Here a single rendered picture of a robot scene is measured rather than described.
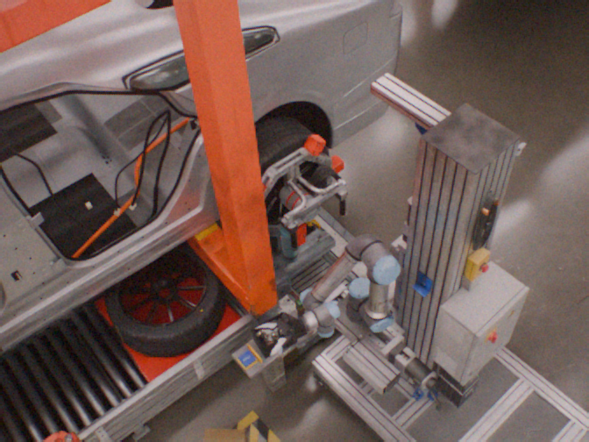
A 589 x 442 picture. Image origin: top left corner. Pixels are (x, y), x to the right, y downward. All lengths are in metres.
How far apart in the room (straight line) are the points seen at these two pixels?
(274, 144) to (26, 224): 1.29
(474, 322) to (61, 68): 2.00
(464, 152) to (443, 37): 3.84
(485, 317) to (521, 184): 2.27
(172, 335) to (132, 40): 1.57
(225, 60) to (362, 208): 2.57
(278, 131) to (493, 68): 2.69
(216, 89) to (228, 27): 0.24
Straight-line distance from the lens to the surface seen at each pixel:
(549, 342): 4.51
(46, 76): 3.12
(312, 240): 4.46
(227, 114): 2.68
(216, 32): 2.45
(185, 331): 3.89
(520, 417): 4.02
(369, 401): 3.94
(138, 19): 3.31
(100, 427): 3.88
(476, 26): 6.44
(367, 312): 3.21
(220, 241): 3.95
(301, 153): 3.71
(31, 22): 2.14
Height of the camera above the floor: 3.82
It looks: 52 degrees down
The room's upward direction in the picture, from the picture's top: 5 degrees counter-clockwise
